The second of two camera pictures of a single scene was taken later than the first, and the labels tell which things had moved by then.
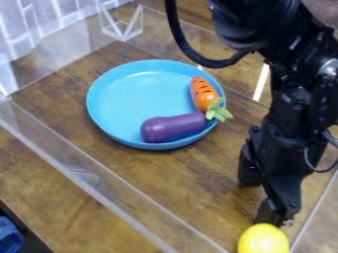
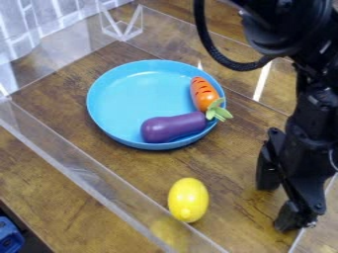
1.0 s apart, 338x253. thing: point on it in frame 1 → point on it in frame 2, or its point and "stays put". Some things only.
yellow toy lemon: x=264 y=238 → x=188 y=200
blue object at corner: x=11 y=236 stays put
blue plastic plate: x=145 y=90 stays put
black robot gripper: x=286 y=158 → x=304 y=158
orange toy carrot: x=208 y=99 stays put
